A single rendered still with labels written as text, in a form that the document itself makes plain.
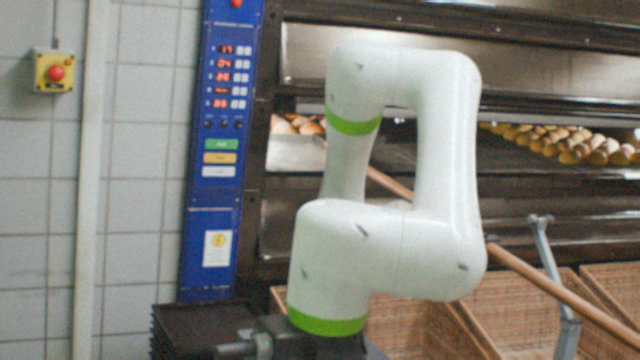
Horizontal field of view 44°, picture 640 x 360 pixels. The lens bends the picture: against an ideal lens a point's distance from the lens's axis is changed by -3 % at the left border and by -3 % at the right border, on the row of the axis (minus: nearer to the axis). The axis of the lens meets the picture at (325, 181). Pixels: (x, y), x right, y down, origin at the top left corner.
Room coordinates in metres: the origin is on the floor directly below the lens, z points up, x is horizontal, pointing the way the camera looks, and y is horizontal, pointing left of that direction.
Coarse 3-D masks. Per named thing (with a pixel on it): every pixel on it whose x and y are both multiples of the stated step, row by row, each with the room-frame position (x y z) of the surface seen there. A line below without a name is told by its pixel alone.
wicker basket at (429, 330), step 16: (272, 288) 2.21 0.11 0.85; (272, 304) 2.19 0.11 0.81; (384, 304) 2.37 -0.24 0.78; (400, 304) 2.40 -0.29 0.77; (416, 304) 2.43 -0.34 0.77; (432, 304) 2.40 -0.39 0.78; (448, 304) 2.34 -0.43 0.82; (368, 320) 2.34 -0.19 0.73; (384, 320) 2.36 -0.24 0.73; (400, 320) 2.39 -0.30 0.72; (416, 320) 2.41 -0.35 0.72; (432, 320) 2.39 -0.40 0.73; (448, 320) 2.32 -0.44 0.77; (368, 336) 2.32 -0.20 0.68; (384, 336) 2.35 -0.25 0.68; (400, 336) 2.38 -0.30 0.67; (432, 336) 2.38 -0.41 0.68; (448, 336) 2.31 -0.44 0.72; (464, 336) 2.24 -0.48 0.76; (384, 352) 2.34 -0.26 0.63; (400, 352) 2.36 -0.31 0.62; (416, 352) 2.40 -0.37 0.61; (448, 352) 2.29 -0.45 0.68; (464, 352) 2.22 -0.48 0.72; (480, 352) 2.16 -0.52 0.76
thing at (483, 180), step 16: (272, 176) 2.24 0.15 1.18; (288, 176) 2.26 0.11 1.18; (304, 176) 2.28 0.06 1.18; (320, 176) 2.30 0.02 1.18; (400, 176) 2.43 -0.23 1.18; (480, 176) 2.57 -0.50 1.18; (496, 176) 2.60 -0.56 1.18; (512, 176) 2.63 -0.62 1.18; (528, 176) 2.66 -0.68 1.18; (544, 176) 2.69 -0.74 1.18; (560, 176) 2.73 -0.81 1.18; (576, 176) 2.76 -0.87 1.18; (592, 176) 2.80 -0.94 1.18; (608, 176) 2.83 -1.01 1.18; (624, 176) 2.87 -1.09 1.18
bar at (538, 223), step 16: (480, 224) 2.11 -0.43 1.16; (496, 224) 2.13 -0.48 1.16; (512, 224) 2.16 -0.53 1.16; (528, 224) 2.19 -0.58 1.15; (544, 224) 2.20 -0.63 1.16; (560, 224) 2.24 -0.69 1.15; (544, 240) 2.18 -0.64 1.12; (544, 256) 2.15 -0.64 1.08; (560, 304) 2.06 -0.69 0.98; (560, 320) 2.06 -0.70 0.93; (576, 320) 2.02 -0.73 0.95; (560, 336) 2.02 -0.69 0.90; (576, 336) 2.01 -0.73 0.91; (560, 352) 2.01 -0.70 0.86
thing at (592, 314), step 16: (368, 176) 2.37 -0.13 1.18; (384, 176) 2.29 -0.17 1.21; (400, 192) 2.18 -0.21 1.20; (496, 256) 1.78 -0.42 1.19; (512, 256) 1.75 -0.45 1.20; (528, 272) 1.67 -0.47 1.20; (544, 288) 1.62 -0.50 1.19; (560, 288) 1.59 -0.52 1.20; (576, 304) 1.53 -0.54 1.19; (592, 320) 1.48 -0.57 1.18; (608, 320) 1.45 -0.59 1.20; (624, 336) 1.40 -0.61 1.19
